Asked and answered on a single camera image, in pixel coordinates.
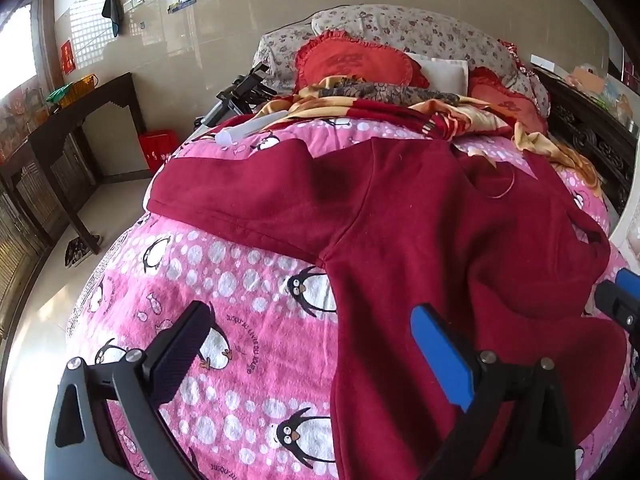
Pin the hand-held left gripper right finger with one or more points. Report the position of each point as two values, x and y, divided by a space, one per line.
440 355

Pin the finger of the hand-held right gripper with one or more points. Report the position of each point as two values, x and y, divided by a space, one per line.
622 305

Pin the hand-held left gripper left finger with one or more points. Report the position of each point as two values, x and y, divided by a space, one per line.
180 350

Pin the dark red sweater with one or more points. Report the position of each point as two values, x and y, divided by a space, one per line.
425 210

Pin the white furniture piece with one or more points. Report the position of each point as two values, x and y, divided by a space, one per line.
627 225

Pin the pink penguin print blanket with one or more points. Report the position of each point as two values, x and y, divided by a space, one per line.
240 285

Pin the pair of slippers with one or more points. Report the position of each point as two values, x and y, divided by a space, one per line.
80 251

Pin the dark carved headboard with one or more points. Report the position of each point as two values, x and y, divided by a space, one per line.
590 130

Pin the heap of pastel packets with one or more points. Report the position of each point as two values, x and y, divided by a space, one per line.
612 95

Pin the white tube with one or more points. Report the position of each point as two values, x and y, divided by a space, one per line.
250 129

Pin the small red heart pillow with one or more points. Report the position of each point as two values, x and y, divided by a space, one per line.
505 102

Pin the yellow red floral blanket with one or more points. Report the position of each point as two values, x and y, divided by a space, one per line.
480 117

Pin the dark wooden table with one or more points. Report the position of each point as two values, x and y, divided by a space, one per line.
65 115

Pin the brown patterned cloth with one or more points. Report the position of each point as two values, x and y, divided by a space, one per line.
390 92

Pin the black tripod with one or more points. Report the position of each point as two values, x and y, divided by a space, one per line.
245 85

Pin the yellow basket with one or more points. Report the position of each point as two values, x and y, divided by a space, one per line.
80 90

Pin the white pillow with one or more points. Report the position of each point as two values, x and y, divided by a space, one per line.
445 72

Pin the colourful printed box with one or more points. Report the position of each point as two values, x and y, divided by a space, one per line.
22 115

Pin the green plastic item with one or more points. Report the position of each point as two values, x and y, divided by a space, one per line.
57 94

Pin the large red heart pillow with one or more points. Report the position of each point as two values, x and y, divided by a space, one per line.
360 62

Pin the floral print pillow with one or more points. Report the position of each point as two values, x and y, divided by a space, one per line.
400 25

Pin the window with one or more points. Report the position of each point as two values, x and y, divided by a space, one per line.
17 45

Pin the black hanging cloth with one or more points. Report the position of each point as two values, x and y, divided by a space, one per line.
112 7

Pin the red wall sticker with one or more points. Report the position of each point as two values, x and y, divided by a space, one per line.
68 58

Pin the white wall hook rack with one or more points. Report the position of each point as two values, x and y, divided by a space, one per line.
134 0

